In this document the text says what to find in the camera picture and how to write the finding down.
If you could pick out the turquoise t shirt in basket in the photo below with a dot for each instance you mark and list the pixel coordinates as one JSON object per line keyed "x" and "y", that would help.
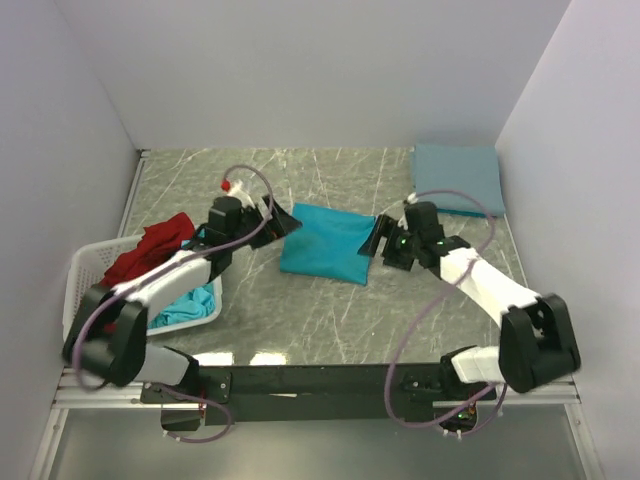
{"x": 194, "y": 305}

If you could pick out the black front mounting rail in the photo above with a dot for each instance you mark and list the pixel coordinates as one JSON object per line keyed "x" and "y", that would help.
{"x": 332, "y": 392}

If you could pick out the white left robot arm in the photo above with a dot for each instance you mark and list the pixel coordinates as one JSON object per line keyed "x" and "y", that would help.
{"x": 108, "y": 336}

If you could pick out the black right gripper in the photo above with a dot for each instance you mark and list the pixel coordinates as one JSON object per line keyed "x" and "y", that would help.
{"x": 386, "y": 227}

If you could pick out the folded teal t shirt underneath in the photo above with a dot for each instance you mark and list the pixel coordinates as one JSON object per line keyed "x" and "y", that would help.
{"x": 468, "y": 213}

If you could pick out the white plastic laundry basket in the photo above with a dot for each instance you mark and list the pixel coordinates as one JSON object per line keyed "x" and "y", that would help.
{"x": 87, "y": 268}

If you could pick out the folded light blue t shirt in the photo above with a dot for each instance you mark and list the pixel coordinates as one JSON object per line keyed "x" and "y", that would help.
{"x": 471, "y": 170}

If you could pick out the turquoise t shirt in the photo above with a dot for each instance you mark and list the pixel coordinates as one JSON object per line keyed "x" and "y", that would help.
{"x": 194, "y": 305}
{"x": 327, "y": 244}

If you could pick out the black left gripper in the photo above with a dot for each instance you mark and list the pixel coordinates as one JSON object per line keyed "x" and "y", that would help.
{"x": 282, "y": 223}

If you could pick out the dark red t shirt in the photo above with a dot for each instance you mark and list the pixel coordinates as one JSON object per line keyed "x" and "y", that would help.
{"x": 158, "y": 243}

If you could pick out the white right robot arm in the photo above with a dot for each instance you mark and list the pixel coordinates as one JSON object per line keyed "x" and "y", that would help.
{"x": 537, "y": 344}

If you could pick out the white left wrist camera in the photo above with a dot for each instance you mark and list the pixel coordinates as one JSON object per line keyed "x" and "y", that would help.
{"x": 238, "y": 190}

